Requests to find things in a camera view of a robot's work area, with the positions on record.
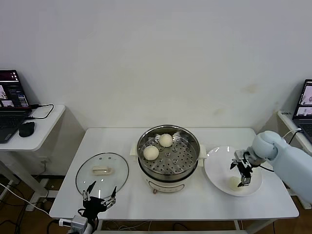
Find white steamed baozi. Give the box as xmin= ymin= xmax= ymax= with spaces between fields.
xmin=158 ymin=133 xmax=173 ymax=148
xmin=228 ymin=176 xmax=242 ymax=191
xmin=143 ymin=145 xmax=160 ymax=161

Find white floor cable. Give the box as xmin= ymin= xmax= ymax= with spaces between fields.
xmin=0 ymin=182 xmax=53 ymax=217

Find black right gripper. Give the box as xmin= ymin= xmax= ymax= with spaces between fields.
xmin=230 ymin=159 xmax=255 ymax=188

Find white side table with mouse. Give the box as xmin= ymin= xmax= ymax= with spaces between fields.
xmin=0 ymin=104 xmax=66 ymax=212

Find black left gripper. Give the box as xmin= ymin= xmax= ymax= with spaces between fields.
xmin=81 ymin=180 xmax=118 ymax=220

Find black computer mouse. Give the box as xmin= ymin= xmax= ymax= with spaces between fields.
xmin=19 ymin=121 xmax=36 ymax=138

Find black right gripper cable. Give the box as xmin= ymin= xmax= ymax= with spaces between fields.
xmin=258 ymin=163 xmax=275 ymax=173

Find stainless steel steamer basket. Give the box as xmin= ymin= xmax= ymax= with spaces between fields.
xmin=129 ymin=124 xmax=207 ymax=177

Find grey laptop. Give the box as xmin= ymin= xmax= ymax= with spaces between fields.
xmin=292 ymin=78 xmax=312 ymax=144

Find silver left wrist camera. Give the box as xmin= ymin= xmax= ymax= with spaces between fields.
xmin=59 ymin=214 xmax=88 ymax=231

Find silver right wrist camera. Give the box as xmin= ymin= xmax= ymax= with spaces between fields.
xmin=234 ymin=150 xmax=251 ymax=161

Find black laptop purple screen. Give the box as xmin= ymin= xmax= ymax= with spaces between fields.
xmin=0 ymin=69 xmax=33 ymax=144

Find cream electric cooking pot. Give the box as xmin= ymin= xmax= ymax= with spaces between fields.
xmin=137 ymin=156 xmax=204 ymax=195

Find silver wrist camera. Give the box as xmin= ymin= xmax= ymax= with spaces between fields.
xmin=59 ymin=214 xmax=88 ymax=231
xmin=234 ymin=150 xmax=251 ymax=161

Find white round plate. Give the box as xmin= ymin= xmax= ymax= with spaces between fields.
xmin=203 ymin=146 xmax=263 ymax=197

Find round glass pot lid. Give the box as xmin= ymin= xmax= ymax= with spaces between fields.
xmin=75 ymin=152 xmax=129 ymax=200

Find black laptop power cable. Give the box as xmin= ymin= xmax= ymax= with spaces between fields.
xmin=25 ymin=104 xmax=55 ymax=120

